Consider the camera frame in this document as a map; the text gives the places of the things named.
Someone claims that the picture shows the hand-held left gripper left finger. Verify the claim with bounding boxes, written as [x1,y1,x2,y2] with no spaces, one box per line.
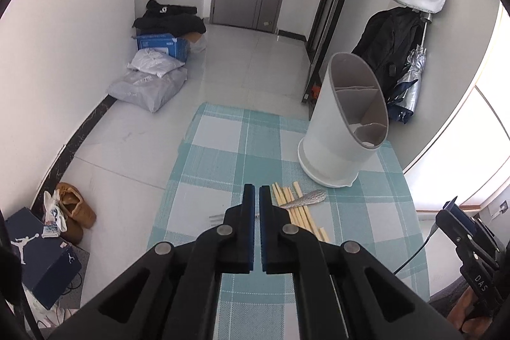
[48,184,256,340]

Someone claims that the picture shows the silver folded umbrella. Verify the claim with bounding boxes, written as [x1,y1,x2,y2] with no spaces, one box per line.
[387,14,433,122]

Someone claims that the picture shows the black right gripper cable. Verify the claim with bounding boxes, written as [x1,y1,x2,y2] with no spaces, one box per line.
[392,221,439,277]

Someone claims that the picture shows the black clothes pile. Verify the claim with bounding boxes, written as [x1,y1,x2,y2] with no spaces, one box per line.
[133,0,207,37]

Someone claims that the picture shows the grey plastic parcel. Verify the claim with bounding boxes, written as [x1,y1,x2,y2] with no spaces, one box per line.
[108,67,188,113]

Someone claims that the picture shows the wall socket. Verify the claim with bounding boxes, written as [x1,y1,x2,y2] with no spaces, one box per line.
[488,200,510,220]

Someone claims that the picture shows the brown shoe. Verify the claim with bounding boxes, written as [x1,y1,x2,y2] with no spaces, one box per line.
[60,218,84,245]
[56,183,97,229]

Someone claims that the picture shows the white patterned sock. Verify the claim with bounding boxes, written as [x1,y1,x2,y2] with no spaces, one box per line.
[42,191,68,239]

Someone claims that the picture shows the black hanging jacket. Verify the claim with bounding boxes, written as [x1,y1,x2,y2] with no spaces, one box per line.
[351,9,425,98]

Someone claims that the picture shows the white plastic parcel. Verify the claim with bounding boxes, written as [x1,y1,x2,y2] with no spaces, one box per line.
[127,48,186,78]

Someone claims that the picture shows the teal plaid tablecloth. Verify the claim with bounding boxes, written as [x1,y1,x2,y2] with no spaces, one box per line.
[147,103,430,340]

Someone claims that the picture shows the clear plastic bag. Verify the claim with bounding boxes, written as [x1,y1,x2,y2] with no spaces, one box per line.
[186,31,208,54]

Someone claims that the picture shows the blue cardboard box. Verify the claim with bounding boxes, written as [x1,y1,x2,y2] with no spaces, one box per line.
[135,33,190,62]

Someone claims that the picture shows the white utensil holder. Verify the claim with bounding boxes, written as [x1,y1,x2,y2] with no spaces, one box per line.
[298,52,389,188]

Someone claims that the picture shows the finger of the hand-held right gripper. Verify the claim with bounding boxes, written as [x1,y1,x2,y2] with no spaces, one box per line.
[435,197,485,249]

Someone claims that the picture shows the navy shoe box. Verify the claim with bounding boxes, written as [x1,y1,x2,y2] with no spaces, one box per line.
[3,207,83,311]

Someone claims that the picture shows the silver metal spoon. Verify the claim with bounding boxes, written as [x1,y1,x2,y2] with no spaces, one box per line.
[284,191,327,210]

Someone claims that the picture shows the person's right hand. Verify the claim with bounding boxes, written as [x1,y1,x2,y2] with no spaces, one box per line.
[450,286,492,329]

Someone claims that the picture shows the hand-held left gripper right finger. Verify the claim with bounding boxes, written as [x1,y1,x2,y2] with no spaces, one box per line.
[259,184,465,340]

